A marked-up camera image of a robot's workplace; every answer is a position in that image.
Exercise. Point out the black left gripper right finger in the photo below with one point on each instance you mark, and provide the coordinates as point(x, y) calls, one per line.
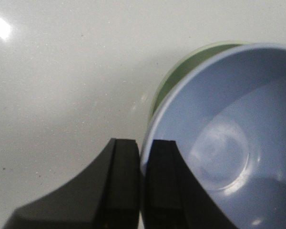
point(172, 196)

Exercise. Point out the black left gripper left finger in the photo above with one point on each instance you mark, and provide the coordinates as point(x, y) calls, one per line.
point(105, 195)

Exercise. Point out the blue plastic bowl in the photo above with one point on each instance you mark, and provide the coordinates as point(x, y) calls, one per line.
point(228, 119)

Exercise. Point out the green plastic bowl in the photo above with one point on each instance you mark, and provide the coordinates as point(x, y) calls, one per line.
point(187, 64)

